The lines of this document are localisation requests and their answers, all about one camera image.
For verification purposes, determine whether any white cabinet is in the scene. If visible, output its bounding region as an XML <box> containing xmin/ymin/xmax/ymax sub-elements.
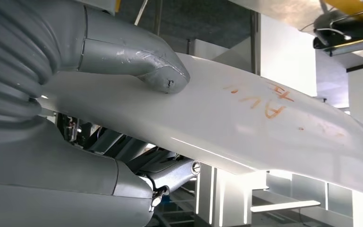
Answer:
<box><xmin>259</xmin><ymin>14</ymin><xmax>318</xmax><ymax>98</ymax></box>

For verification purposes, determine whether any black tabletop device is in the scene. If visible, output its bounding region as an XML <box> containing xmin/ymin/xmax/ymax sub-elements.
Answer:
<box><xmin>312</xmin><ymin>9</ymin><xmax>363</xmax><ymax>58</ymax></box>

